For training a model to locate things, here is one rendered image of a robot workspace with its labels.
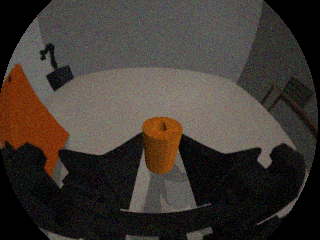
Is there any orange tapered knob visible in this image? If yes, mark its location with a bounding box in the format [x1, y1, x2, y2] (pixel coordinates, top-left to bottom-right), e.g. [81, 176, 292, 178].
[143, 117, 183, 173]

